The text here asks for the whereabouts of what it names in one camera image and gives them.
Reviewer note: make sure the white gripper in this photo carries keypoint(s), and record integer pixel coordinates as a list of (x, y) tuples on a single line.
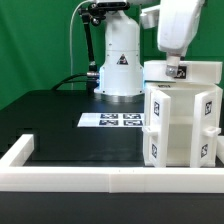
[(178, 25)]

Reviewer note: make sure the white cabinet box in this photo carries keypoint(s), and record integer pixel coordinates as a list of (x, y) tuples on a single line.
[(181, 118)]

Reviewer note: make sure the small white cabinet block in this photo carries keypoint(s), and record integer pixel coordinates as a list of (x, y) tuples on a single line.
[(200, 72)]

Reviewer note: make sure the white U-shaped frame fence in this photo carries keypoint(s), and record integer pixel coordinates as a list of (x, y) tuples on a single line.
[(15, 175)]

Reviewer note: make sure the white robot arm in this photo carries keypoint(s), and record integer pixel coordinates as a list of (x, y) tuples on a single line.
[(121, 75)]

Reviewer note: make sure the white marker base plate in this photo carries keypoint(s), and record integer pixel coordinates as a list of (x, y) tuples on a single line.
[(111, 120)]

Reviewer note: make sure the white door panel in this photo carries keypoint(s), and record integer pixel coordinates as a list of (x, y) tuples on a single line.
[(205, 129), (156, 127)]

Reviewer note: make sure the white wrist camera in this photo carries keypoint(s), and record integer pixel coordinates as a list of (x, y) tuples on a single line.
[(150, 16)]

